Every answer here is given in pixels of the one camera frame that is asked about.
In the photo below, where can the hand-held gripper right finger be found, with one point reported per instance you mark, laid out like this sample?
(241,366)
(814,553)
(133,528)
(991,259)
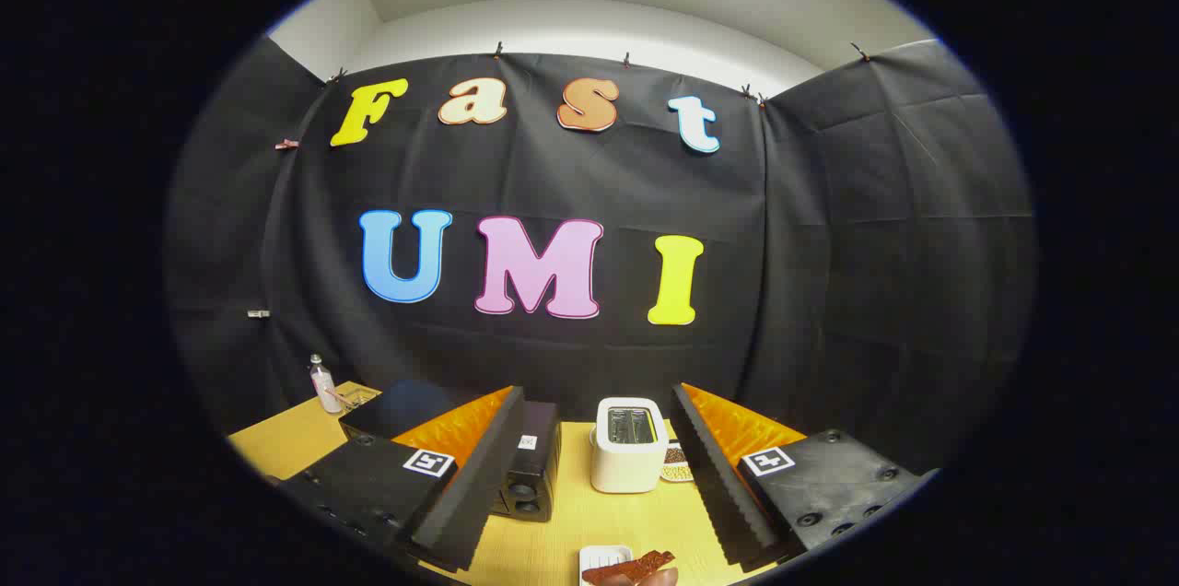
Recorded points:
(714,475)

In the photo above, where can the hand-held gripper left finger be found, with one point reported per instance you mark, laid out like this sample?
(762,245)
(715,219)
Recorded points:
(493,475)

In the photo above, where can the black toaster oven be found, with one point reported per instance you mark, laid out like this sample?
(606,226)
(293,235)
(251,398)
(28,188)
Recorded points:
(539,466)

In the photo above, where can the reddish-brown meat slice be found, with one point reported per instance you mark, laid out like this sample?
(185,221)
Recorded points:
(631,569)

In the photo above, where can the white bread toaster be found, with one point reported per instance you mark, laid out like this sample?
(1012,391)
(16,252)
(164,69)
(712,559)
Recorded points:
(626,466)

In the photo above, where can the white divided dish of beans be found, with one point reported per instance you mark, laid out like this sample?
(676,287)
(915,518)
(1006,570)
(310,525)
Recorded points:
(675,468)

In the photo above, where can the white ribbed tray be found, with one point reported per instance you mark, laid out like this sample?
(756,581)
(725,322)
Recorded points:
(599,558)

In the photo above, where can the clear plastic bottle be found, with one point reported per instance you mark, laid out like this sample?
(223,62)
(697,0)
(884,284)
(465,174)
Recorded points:
(325,391)

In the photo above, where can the black backdrop cloth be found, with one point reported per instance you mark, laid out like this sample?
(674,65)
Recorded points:
(571,171)

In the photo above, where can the pink cloth clip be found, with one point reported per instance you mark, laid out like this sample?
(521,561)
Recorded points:
(287,145)

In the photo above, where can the row of black cloth clips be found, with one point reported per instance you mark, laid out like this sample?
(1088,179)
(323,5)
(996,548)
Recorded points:
(497,50)

